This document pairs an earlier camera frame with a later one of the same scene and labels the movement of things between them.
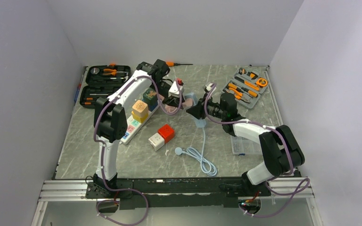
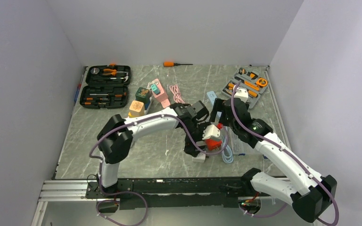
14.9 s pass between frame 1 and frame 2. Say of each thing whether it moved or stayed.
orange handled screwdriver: stayed
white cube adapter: moved
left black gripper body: moved
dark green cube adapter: moved
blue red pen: stayed
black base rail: stayed
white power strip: moved
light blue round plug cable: moved
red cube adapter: moved
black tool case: stayed
